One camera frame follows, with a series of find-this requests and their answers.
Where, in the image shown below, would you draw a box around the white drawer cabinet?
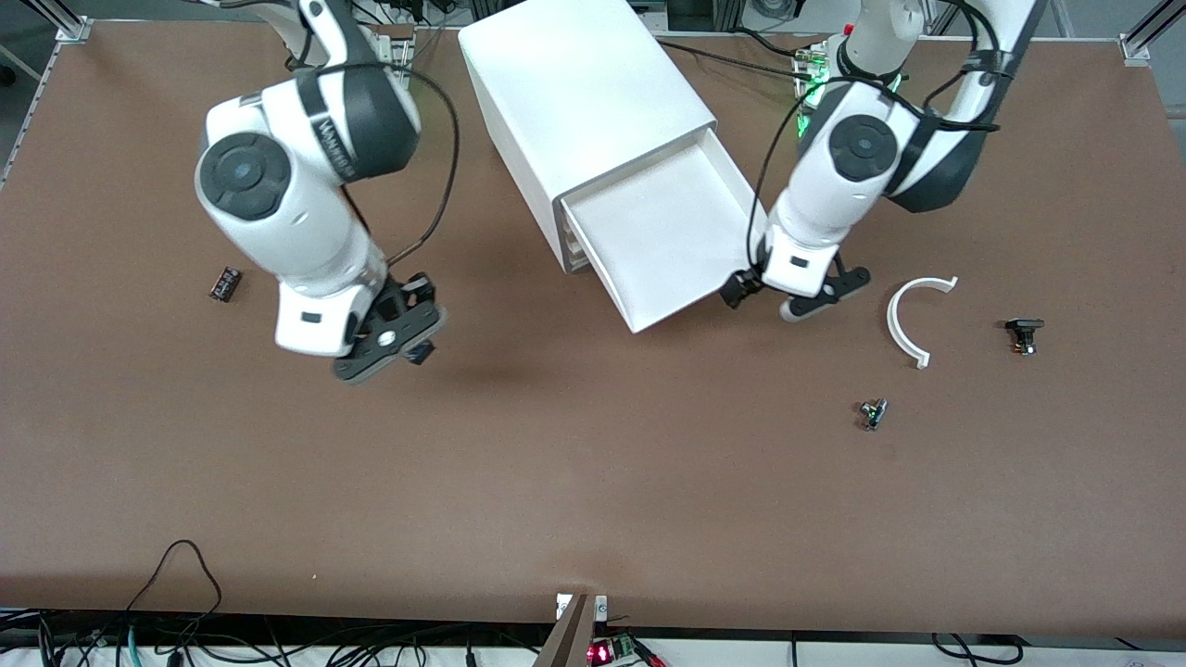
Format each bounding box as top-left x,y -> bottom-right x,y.
458,0 -> 719,274

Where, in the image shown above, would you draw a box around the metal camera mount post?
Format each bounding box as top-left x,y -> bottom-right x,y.
533,593 -> 609,667

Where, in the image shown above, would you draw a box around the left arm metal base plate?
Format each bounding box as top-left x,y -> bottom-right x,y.
792,42 -> 839,140

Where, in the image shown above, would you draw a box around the thin black looped cable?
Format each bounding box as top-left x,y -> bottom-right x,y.
125,539 -> 223,640

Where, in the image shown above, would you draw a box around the black button switch part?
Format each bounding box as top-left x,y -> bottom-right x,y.
1005,318 -> 1046,357

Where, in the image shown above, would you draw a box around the tangled black cables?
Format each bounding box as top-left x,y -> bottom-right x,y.
0,607 -> 557,667

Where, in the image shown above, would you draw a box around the black cable under table edge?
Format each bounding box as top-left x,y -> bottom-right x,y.
931,633 -> 1020,666

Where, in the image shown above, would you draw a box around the aluminium profile corner bracket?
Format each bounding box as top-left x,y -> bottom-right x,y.
19,0 -> 94,45
1119,0 -> 1186,66

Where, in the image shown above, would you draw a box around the white curved plastic arc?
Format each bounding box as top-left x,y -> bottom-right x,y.
886,276 -> 959,370

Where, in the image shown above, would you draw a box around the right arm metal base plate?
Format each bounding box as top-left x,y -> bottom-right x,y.
371,26 -> 415,71

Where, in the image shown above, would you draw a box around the circuit board with red light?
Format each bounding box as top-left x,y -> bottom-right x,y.
587,633 -> 668,667

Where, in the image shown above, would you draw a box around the black cable behind cabinet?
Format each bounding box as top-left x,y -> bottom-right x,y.
653,35 -> 818,71

